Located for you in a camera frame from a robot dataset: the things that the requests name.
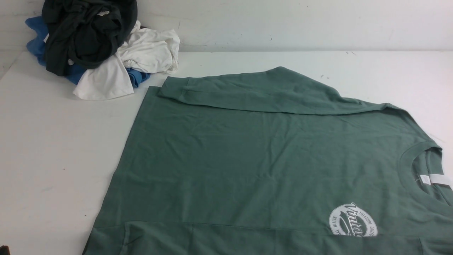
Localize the green long sleeve shirt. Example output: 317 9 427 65
83 67 453 255

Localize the white crumpled garment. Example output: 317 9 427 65
73 21 180 101

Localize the black crumpled garment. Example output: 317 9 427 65
41 0 138 76

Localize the blue crumpled garment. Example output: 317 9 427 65
25 16 151 88

